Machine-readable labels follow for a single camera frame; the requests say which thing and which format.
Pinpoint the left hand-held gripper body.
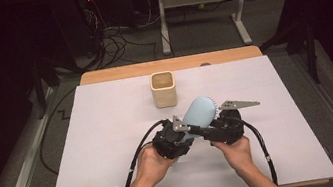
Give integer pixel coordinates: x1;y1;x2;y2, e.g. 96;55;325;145
147;113;199;163

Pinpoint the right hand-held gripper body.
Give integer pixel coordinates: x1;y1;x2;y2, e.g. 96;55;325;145
198;94;267;149

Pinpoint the light blue hairbrush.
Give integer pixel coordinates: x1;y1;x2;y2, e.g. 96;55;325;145
175;94;222;143

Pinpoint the cream square cup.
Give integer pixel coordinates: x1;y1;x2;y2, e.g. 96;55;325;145
147;69;180;111

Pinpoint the person's right hand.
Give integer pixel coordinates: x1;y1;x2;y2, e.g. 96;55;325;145
211;134;257;178

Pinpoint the person's left hand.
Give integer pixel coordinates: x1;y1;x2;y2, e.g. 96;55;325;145
131;139;184;187

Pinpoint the wooden table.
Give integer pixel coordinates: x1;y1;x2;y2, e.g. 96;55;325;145
35;36;332;187

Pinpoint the black stand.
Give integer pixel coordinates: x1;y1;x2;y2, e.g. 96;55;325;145
256;15;323;93
27;53;69;121

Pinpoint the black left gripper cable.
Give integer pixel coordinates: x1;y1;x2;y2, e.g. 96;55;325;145
113;118;179;187

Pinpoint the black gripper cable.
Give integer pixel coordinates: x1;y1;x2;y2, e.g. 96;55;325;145
113;118;179;187
238;113;280;187

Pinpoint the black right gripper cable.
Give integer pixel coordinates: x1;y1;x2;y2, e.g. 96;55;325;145
238;113;280;187

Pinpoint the bundle of floor cables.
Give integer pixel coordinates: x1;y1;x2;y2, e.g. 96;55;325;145
78;0;164;72

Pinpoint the black floor cable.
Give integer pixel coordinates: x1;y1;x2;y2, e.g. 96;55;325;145
29;84;94;179

